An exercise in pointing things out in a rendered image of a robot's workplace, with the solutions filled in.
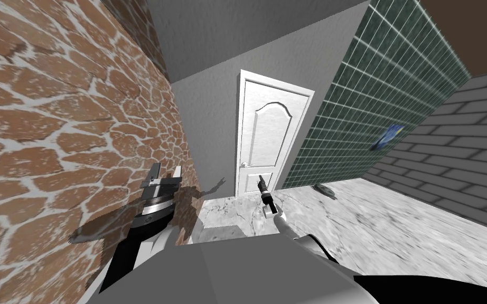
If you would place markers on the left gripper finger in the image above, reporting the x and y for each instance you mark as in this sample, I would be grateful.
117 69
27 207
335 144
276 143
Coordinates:
154 173
177 172

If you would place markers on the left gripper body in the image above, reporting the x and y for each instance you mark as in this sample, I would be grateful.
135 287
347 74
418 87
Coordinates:
159 191

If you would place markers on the dark flat object on floor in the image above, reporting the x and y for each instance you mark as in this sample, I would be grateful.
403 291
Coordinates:
326 191

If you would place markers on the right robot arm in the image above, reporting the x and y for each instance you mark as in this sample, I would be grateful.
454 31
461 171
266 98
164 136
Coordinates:
298 234

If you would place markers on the blue picture on wall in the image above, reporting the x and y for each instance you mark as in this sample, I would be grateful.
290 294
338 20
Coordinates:
388 137

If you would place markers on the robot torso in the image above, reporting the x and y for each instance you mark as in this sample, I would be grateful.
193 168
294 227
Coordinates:
235 274

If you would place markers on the white panelled door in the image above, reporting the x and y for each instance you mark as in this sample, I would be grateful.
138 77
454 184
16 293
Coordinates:
269 135

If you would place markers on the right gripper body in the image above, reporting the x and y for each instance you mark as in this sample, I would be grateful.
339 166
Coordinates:
263 185

